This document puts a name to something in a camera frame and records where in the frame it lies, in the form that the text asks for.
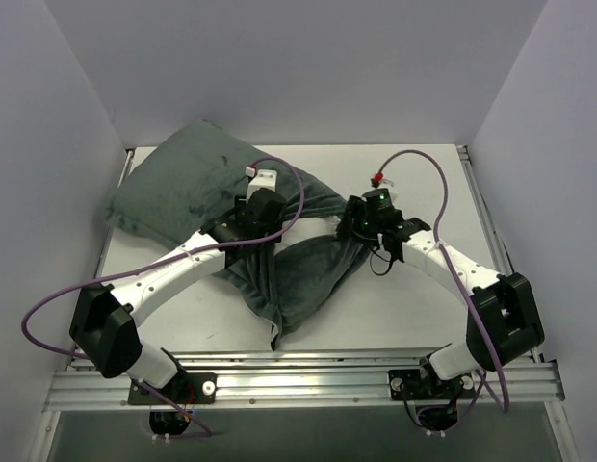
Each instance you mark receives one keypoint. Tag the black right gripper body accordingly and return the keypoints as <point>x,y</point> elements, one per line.
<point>352,219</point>

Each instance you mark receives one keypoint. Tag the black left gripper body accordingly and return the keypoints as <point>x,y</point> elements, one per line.
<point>272,208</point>

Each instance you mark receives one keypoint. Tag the zebra and grey plush pillowcase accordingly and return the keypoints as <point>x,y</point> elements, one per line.
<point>195,175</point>

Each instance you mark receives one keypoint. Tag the white pillow insert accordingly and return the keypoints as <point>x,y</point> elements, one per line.
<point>332,221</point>

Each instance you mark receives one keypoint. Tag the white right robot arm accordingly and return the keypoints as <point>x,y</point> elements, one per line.
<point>503,322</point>

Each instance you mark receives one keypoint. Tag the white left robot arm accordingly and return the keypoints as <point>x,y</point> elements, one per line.
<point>107,316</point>

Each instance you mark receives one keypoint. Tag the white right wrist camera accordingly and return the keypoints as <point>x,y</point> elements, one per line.
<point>379,182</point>

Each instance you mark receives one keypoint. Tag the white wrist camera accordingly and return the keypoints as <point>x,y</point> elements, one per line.
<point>379,182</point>
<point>260,179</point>

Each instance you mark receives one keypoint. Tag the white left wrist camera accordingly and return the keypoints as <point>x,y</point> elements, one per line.
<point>260,179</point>

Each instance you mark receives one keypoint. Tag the aluminium right side rail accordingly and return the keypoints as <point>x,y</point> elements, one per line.
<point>495,244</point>

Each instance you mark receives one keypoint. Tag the aluminium rail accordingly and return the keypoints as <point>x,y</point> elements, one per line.
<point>495,244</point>
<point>110,205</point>

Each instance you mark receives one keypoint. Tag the aluminium left side rail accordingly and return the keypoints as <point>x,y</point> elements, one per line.
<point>110,205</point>

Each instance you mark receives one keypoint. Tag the aluminium front rail frame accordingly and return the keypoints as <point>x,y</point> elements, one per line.
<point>255,379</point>

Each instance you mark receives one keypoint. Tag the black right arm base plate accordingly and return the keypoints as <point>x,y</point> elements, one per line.
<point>417,384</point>

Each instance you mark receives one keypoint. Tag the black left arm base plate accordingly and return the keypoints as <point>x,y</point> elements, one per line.
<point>197,387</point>

